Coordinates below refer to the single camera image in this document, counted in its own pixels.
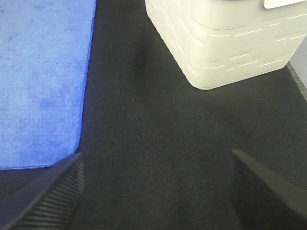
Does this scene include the black table cloth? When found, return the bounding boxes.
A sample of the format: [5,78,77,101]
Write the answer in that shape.
[0,0,307,230]

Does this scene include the cream white slotted basket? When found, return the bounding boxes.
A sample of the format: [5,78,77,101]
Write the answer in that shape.
[145,0,307,90]

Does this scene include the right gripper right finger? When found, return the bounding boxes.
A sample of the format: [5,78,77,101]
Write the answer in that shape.
[230,149,307,230]

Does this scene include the blue microfiber towel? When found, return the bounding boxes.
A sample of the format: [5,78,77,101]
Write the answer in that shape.
[0,0,96,170]

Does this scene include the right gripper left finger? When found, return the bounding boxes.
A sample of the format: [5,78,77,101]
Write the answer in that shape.
[0,153,84,230]

